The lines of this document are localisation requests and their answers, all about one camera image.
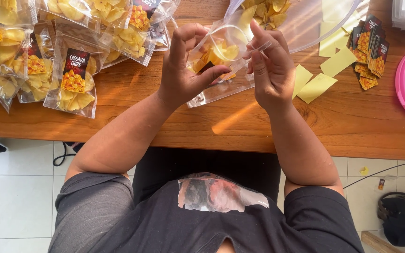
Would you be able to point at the person's right hand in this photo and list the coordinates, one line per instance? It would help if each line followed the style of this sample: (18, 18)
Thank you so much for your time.
(274, 73)

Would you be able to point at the person's left hand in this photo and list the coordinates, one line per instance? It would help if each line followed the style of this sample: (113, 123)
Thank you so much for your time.
(179, 75)

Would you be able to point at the clear zip bag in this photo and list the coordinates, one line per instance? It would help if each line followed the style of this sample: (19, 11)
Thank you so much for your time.
(230, 86)

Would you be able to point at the yellow paper slip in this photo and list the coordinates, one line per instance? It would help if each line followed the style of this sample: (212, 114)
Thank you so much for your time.
(329, 44)
(301, 80)
(338, 62)
(316, 88)

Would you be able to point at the yellow chips in zip bag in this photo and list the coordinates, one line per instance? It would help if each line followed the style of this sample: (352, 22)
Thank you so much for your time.
(220, 52)

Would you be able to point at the large clear plastic container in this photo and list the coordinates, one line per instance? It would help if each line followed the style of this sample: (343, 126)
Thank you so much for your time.
(308, 24)

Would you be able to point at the heap of loose yellow chips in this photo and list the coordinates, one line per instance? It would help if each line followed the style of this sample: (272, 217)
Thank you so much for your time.
(269, 12)

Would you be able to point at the black trousers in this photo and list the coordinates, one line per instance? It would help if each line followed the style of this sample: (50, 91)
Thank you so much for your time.
(206, 161)

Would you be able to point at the stack of dark label stickers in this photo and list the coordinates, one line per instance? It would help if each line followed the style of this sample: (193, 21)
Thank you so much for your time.
(369, 52)

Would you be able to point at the pile of packed chip bags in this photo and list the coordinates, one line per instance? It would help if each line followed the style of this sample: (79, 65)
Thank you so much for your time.
(58, 49)

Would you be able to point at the small yellow paper scrap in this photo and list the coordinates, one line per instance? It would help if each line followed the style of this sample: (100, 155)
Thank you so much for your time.
(364, 171)

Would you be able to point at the single dark label sticker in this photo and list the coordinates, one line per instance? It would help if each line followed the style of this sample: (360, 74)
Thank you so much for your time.
(381, 184)

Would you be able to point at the grey printed t-shirt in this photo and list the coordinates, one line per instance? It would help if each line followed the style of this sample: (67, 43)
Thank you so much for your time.
(153, 228)

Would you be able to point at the wooden board piece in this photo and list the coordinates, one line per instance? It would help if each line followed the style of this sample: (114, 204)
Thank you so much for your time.
(378, 243)

